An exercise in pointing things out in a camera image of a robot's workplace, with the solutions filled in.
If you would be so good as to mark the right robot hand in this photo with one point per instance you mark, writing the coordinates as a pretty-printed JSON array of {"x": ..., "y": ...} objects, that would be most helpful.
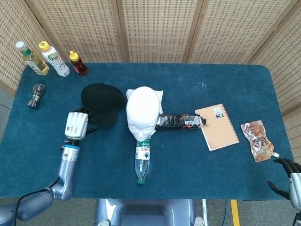
[{"x": 295, "y": 186}]

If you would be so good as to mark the red honey bottle yellow cap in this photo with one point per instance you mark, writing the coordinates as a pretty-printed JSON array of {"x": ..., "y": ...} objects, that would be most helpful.
[{"x": 78, "y": 64}]

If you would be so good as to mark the clear water bottle green cap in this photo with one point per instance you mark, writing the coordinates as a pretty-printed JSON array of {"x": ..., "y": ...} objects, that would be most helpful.
[{"x": 142, "y": 160}]

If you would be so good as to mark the yellow floor tape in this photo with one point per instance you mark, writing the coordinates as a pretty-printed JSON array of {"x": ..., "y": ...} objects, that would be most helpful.
[{"x": 235, "y": 213}]

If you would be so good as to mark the white table leg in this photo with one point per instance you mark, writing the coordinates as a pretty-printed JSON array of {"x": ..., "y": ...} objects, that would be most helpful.
[{"x": 204, "y": 212}]

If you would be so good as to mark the blue table cloth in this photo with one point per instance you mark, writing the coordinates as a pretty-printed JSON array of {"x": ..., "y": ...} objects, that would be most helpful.
[{"x": 188, "y": 164}]

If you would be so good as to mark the yellow oil bottle white cap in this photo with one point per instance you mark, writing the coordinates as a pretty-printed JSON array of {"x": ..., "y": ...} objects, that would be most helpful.
[{"x": 35, "y": 61}]

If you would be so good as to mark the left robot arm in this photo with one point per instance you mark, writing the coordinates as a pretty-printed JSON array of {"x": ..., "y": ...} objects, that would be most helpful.
[{"x": 67, "y": 169}]

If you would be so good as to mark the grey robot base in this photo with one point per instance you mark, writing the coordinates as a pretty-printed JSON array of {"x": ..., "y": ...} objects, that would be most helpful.
[{"x": 145, "y": 213}]

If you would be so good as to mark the black baseball cap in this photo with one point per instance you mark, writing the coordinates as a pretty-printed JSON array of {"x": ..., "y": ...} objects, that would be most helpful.
[{"x": 103, "y": 101}]

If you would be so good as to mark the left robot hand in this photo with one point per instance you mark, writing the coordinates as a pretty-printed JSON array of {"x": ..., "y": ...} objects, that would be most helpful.
[{"x": 75, "y": 126}]

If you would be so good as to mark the brown spiral notebook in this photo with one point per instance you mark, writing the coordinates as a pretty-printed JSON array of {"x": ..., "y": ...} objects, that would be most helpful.
[{"x": 218, "y": 128}]

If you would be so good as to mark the dark drink bottle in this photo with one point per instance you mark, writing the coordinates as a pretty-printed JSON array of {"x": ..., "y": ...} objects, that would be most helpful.
[{"x": 178, "y": 121}]

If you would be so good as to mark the brown drink pouch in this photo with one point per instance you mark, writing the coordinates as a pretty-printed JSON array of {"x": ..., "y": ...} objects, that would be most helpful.
[{"x": 258, "y": 139}]

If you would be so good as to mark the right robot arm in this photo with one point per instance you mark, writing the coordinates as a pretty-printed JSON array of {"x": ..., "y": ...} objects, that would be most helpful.
[{"x": 297, "y": 219}]

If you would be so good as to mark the white mannequin head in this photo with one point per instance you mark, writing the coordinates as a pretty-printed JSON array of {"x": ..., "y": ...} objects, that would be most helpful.
[{"x": 141, "y": 110}]

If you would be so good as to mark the bamboo folding screen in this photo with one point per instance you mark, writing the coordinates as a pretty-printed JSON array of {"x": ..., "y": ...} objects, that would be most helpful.
[{"x": 160, "y": 28}]

